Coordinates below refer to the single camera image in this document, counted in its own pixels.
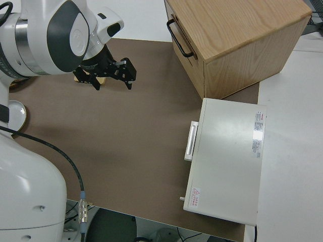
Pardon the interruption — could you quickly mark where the wooden mug stand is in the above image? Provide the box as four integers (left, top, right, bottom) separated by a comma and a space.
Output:
73, 71, 107, 86

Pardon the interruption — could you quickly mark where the wooden drawer box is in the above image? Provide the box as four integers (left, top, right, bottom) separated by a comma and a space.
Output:
164, 0, 312, 100

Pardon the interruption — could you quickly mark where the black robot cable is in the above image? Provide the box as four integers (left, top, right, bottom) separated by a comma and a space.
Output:
0, 126, 92, 242

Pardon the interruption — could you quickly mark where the black drawer handle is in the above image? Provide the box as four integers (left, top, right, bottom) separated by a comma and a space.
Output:
166, 19, 195, 58

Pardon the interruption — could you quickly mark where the gray round plate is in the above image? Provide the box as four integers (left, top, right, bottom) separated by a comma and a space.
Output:
9, 100, 28, 133

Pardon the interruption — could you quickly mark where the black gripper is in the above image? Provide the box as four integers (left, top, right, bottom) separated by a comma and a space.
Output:
72, 44, 137, 92

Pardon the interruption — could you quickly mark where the brown table mat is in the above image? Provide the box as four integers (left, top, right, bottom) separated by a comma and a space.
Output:
9, 37, 261, 242

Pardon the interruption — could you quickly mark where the white toaster oven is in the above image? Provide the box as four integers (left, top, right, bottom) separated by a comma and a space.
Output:
179, 97, 267, 225

